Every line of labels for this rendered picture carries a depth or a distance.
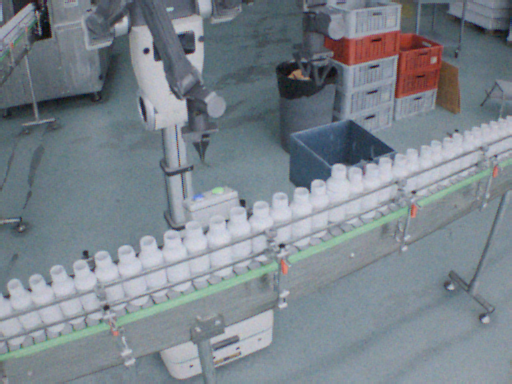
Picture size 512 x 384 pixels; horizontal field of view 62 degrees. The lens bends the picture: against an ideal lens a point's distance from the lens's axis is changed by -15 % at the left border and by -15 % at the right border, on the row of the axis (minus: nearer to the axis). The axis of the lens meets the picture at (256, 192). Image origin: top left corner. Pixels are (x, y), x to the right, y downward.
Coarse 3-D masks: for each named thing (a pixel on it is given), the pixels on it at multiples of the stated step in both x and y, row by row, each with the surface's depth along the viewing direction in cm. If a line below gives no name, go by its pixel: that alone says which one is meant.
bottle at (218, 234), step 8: (216, 216) 120; (216, 224) 117; (224, 224) 118; (208, 232) 121; (216, 232) 118; (224, 232) 119; (208, 240) 120; (216, 240) 119; (224, 240) 119; (208, 248) 122; (224, 248) 120; (216, 256) 121; (224, 256) 122; (216, 264) 123; (216, 272) 125; (224, 272) 125
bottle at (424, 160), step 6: (426, 150) 146; (420, 156) 147; (426, 156) 145; (420, 162) 147; (426, 162) 146; (432, 162) 148; (420, 168) 148; (420, 174) 149; (426, 174) 148; (420, 180) 150; (426, 180) 150; (420, 186) 151; (420, 192) 152
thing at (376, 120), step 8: (392, 104) 392; (368, 112) 377; (376, 112) 384; (384, 112) 392; (392, 112) 398; (336, 120) 375; (352, 120) 372; (360, 120) 378; (368, 120) 384; (376, 120) 390; (384, 120) 396; (368, 128) 389; (376, 128) 395; (384, 128) 401
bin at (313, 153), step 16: (320, 128) 202; (336, 128) 207; (352, 128) 209; (304, 144) 203; (320, 144) 207; (336, 144) 212; (352, 144) 212; (368, 144) 202; (384, 144) 192; (304, 160) 193; (320, 160) 181; (336, 160) 217; (352, 160) 216; (304, 176) 196; (320, 176) 185
